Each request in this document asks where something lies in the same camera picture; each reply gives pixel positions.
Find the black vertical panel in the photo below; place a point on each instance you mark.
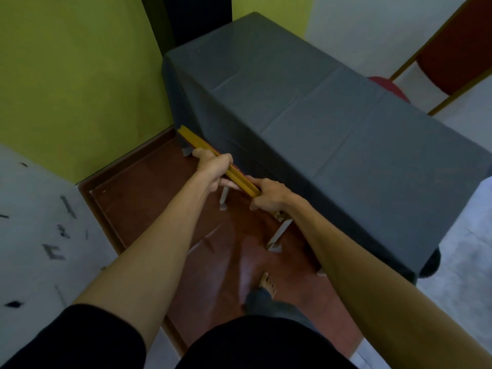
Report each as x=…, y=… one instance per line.
x=192, y=19

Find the black trash bin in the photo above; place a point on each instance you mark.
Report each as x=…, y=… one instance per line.
x=430, y=263

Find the person's right forearm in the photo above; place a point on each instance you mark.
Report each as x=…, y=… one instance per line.
x=376, y=295

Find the table with grey cloth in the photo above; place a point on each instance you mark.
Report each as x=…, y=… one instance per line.
x=326, y=130

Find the red chair with gold frame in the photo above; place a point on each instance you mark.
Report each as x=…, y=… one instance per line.
x=238, y=176
x=457, y=46

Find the person's right hand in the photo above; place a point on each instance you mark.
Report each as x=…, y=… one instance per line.
x=276, y=197

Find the person's left hand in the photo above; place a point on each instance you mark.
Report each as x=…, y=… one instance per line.
x=213, y=167

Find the person's grey trousers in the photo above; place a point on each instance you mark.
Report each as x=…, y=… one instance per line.
x=276, y=307

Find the black wall decals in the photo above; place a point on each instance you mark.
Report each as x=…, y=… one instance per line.
x=54, y=251

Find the person's left forearm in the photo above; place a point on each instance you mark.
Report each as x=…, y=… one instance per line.
x=153, y=265

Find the person's right foot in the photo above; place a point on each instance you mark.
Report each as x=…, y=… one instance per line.
x=267, y=284

